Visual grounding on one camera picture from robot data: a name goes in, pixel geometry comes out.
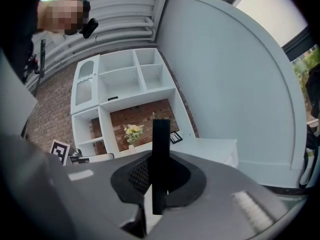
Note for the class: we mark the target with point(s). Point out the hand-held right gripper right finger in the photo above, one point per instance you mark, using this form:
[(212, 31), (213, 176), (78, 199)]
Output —
[(220, 199)]

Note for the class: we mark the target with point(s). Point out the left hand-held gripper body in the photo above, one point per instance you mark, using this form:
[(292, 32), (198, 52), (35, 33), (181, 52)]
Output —
[(60, 150)]

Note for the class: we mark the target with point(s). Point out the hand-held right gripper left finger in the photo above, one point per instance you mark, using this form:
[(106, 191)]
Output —
[(95, 201)]

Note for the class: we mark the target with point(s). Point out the black picture frame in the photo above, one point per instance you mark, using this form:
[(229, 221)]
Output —
[(161, 164)]

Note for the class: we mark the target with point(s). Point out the white side table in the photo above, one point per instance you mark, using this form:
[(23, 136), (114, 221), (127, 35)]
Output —
[(102, 157)]

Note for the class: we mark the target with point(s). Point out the pale pink vase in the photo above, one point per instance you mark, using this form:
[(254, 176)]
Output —
[(132, 149)]

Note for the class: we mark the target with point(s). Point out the small black shelf item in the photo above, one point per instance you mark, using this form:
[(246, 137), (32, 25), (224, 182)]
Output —
[(112, 99)]

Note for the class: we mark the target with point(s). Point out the yellow white flower bouquet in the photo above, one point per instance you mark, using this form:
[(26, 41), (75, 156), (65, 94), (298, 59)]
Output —
[(133, 131)]

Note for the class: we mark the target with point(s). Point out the white shelf unit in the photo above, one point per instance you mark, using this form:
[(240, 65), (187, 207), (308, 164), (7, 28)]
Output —
[(120, 84)]

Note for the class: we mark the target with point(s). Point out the person's black clothing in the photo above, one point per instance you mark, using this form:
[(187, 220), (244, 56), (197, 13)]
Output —
[(15, 21)]

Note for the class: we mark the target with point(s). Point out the person's head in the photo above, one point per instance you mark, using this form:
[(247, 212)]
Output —
[(62, 11)]

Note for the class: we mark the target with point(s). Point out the black jacket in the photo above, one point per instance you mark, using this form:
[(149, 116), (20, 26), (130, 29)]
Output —
[(314, 91)]

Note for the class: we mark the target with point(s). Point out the black framed window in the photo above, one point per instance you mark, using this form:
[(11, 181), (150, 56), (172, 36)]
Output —
[(270, 9)]

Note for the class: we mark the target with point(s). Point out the tree print black frame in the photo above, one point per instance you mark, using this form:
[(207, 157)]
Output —
[(176, 137)]

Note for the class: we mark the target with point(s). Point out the black head camera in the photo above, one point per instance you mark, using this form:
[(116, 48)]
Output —
[(90, 28)]

